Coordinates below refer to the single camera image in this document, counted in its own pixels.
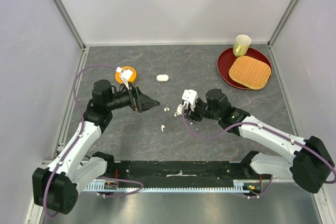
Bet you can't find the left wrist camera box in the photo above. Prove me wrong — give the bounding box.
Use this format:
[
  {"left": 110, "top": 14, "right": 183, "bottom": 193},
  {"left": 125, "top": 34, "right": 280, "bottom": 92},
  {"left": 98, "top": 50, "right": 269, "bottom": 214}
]
[{"left": 116, "top": 67, "right": 132, "bottom": 90}]

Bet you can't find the white oval closed case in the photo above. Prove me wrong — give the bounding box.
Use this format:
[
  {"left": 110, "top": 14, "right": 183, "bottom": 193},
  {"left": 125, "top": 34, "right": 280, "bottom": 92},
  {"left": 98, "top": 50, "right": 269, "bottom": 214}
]
[{"left": 156, "top": 74, "right": 169, "bottom": 82}]

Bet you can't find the dark red round tray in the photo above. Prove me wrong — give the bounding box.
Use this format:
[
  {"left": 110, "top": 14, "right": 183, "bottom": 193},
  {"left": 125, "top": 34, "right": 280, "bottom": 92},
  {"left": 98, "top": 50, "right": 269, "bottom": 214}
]
[{"left": 217, "top": 47, "right": 272, "bottom": 90}]

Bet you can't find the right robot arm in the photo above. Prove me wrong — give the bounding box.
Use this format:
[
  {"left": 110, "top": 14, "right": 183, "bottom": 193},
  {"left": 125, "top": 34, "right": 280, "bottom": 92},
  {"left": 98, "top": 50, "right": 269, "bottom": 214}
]
[{"left": 176, "top": 89, "right": 335, "bottom": 194}]

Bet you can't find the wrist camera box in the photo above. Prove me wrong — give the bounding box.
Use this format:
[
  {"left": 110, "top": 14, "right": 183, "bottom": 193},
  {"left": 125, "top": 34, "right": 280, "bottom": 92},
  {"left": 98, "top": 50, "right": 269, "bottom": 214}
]
[
  {"left": 116, "top": 67, "right": 132, "bottom": 90},
  {"left": 182, "top": 90, "right": 198, "bottom": 111}
]

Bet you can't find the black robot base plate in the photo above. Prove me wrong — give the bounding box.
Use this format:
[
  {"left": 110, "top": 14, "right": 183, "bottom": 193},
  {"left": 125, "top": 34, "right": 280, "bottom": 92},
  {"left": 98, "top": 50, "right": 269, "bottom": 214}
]
[{"left": 104, "top": 161, "right": 270, "bottom": 187}]

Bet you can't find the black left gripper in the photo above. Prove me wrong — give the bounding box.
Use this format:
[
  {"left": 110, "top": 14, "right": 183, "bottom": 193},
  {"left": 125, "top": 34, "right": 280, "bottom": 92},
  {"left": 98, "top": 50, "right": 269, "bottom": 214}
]
[{"left": 106, "top": 81, "right": 159, "bottom": 112}]

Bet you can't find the woven bamboo mat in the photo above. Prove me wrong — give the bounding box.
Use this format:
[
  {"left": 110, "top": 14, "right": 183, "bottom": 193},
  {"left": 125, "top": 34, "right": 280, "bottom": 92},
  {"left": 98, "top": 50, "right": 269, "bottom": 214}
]
[{"left": 229, "top": 56, "right": 271, "bottom": 90}]

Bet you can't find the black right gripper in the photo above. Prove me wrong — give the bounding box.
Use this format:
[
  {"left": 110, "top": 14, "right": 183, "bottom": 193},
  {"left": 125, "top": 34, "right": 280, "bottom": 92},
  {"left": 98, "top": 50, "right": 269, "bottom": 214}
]
[{"left": 181, "top": 98, "right": 221, "bottom": 124}]

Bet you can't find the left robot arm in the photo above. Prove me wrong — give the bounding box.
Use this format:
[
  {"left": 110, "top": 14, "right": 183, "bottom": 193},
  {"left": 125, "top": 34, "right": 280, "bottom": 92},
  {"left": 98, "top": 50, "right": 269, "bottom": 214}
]
[{"left": 32, "top": 80, "right": 160, "bottom": 215}]

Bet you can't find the slotted cable duct rail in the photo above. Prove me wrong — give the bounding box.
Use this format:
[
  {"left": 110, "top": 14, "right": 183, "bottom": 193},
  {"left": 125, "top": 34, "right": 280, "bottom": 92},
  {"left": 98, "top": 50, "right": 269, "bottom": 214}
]
[{"left": 83, "top": 180, "right": 261, "bottom": 194}]

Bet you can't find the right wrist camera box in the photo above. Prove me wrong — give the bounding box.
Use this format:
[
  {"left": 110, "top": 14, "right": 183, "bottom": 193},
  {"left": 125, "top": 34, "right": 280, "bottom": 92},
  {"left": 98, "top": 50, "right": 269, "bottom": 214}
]
[{"left": 182, "top": 90, "right": 198, "bottom": 111}]

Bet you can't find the orange plastic bowl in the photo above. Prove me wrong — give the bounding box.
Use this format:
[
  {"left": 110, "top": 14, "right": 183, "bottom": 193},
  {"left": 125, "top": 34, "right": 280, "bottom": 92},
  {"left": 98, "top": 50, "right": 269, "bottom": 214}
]
[{"left": 115, "top": 66, "right": 137, "bottom": 84}]

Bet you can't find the pale yellow mug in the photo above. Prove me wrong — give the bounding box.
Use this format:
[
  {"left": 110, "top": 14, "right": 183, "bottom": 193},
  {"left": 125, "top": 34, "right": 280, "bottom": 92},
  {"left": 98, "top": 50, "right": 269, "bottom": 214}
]
[{"left": 233, "top": 35, "right": 251, "bottom": 57}]

